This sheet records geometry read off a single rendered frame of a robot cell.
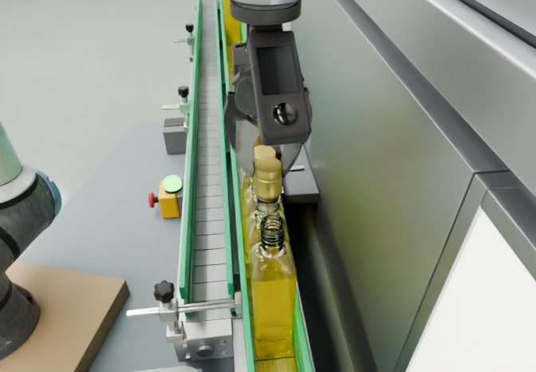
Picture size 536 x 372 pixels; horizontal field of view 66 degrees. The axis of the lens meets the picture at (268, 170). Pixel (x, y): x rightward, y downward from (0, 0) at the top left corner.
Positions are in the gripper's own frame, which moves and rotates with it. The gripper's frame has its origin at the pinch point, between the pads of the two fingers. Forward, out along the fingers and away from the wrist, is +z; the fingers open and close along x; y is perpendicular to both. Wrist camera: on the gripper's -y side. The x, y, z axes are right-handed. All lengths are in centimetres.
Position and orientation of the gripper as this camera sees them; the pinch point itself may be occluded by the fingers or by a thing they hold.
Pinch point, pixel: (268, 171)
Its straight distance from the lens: 51.3
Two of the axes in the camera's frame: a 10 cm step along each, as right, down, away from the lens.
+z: 0.0, 7.8, 6.3
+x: -9.9, 0.7, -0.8
